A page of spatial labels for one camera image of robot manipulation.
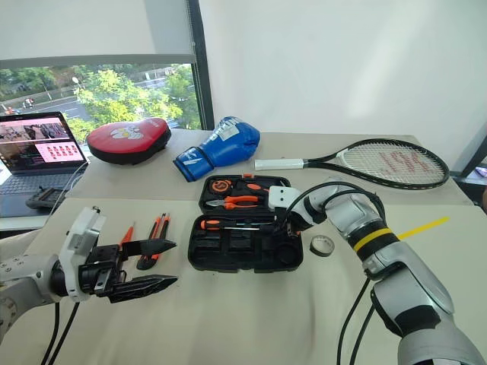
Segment white laptop cable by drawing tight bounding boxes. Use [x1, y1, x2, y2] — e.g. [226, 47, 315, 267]
[44, 160, 91, 230]

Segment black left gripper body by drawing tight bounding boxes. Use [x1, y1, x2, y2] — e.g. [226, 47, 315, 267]
[78, 244, 129, 298]

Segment black window frame post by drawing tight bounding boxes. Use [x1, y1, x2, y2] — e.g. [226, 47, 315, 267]
[185, 0, 215, 131]

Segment black electrical tape roll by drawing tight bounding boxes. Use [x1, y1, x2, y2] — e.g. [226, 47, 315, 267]
[309, 235, 336, 259]

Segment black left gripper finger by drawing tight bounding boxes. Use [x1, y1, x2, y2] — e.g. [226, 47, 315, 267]
[121, 239, 178, 262]
[108, 275, 180, 304]

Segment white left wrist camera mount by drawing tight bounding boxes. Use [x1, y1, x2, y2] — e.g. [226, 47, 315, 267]
[56, 206, 108, 303]

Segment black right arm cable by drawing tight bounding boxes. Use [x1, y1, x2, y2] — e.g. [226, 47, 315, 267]
[285, 181, 386, 365]

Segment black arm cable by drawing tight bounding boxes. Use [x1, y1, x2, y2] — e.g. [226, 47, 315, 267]
[39, 300, 81, 365]
[285, 181, 386, 365]

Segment black tennis racket white grip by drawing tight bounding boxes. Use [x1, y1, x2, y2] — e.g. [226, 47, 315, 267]
[253, 138, 451, 189]

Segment orange black stubby tool handle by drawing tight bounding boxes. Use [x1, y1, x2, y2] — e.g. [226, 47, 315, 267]
[235, 182, 269, 195]

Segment open laptop computer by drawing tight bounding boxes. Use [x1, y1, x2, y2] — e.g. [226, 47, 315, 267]
[0, 110, 91, 219]

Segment black plastic tool case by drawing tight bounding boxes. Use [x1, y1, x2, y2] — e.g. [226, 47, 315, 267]
[187, 173, 306, 275]

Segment orange black long screwdriver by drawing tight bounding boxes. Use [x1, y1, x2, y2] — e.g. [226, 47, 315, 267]
[199, 218, 268, 231]

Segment red black focus pad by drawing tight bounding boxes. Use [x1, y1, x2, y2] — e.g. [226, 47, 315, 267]
[86, 117, 173, 167]

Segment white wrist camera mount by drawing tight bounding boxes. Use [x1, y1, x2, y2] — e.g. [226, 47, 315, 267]
[267, 186, 302, 213]
[56, 206, 108, 303]

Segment orange handled pliers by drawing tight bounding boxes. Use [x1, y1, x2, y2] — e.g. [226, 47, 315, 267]
[205, 194, 264, 211]

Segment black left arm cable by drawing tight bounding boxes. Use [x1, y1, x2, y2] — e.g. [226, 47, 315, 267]
[39, 300, 81, 365]

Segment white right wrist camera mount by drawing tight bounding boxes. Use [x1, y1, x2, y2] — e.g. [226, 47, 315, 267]
[267, 186, 302, 213]

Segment yellow tape strip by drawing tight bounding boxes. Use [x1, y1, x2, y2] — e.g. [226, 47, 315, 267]
[396, 216, 451, 242]

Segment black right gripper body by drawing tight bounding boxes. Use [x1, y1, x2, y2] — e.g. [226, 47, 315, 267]
[271, 208, 306, 240]

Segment dark metal furniture frame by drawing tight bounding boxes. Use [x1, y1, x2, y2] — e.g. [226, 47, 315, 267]
[451, 124, 487, 180]

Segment orange black utility knife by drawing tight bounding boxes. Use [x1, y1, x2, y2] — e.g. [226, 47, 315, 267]
[136, 214, 171, 271]

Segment small orange precision screwdriver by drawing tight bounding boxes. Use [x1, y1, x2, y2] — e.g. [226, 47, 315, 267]
[119, 221, 136, 250]

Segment black handheld controller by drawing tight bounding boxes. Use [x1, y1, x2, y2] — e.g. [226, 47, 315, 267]
[25, 187, 70, 211]

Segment blue boxing glove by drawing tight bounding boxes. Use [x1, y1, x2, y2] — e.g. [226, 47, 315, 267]
[172, 115, 262, 184]

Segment white roller window blind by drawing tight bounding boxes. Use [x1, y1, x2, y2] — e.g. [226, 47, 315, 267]
[0, 0, 199, 70]

